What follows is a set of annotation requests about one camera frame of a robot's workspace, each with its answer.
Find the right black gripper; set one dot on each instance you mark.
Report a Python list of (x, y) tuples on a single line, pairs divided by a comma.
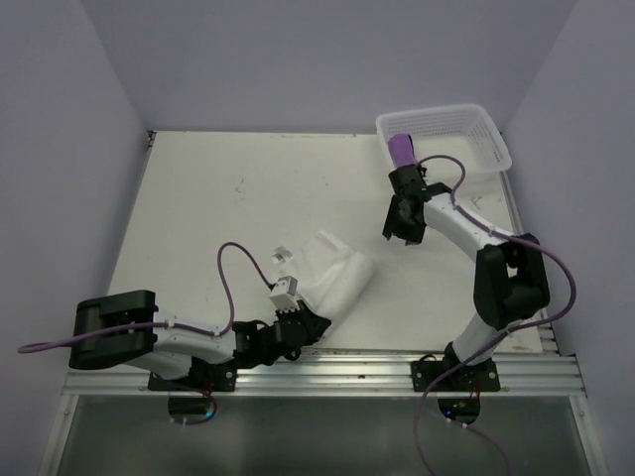
[(412, 236)]

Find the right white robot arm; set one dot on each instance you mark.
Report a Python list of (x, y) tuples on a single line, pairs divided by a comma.
[(510, 282)]

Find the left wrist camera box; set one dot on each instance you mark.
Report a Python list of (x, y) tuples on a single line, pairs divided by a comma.
[(283, 294)]

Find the aluminium mounting rail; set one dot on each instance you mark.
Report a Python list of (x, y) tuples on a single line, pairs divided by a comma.
[(340, 373)]

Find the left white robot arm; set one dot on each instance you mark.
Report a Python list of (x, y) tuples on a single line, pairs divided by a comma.
[(129, 329)]

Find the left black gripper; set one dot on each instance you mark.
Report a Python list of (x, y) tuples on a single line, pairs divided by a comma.
[(316, 323)]

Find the purple microfiber towel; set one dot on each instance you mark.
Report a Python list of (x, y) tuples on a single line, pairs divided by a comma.
[(402, 152)]

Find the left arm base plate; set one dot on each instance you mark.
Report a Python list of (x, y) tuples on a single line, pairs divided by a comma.
[(201, 378)]

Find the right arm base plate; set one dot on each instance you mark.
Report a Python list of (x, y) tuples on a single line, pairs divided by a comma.
[(454, 377)]

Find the white perforated plastic basket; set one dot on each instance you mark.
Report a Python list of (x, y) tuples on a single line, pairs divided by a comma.
[(464, 131)]

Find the white towel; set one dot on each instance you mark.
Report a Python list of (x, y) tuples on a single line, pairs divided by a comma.
[(331, 275)]

